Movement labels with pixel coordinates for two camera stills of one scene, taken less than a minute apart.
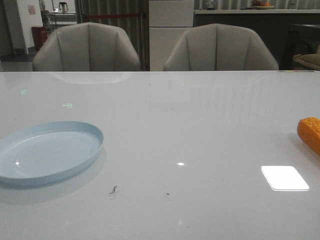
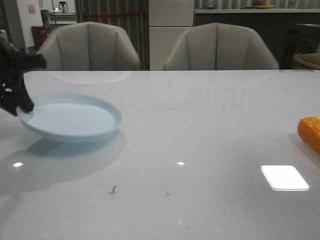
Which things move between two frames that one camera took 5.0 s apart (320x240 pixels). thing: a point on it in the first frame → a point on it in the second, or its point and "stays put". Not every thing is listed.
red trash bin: (40, 34) stays put
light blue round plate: (48, 152) → (66, 117)
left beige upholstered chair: (86, 47) stays put
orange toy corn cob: (308, 131) stays put
